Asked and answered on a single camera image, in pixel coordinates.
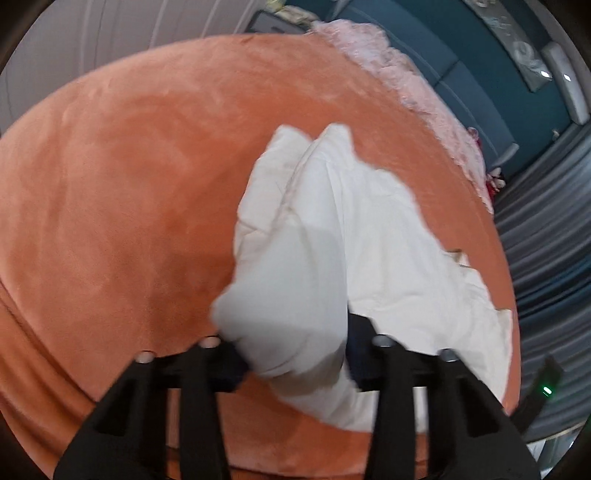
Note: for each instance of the red white plush toy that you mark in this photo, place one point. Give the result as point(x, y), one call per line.
point(495, 182)

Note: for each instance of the blue upholstered headboard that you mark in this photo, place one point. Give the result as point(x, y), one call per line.
point(445, 72)

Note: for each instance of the orange plush bed blanket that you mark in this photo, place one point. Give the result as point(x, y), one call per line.
point(119, 201)

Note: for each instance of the pink lace bedspread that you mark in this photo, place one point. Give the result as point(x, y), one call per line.
point(368, 46)

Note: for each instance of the white wall air conditioner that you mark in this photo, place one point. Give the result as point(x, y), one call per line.
point(566, 79)

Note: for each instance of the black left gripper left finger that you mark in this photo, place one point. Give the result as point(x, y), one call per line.
point(124, 437)

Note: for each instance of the grey blue curtain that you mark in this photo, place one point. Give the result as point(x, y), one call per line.
point(543, 219)

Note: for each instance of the white quilted duvet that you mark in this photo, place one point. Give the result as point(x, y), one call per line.
point(321, 235)

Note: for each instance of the dark blue nightstand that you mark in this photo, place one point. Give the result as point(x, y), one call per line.
point(264, 22)

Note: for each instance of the silver floral wall decoration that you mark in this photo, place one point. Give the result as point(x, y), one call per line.
point(514, 40)

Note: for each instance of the white panelled wardrobe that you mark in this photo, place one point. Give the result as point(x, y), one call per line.
point(46, 44)

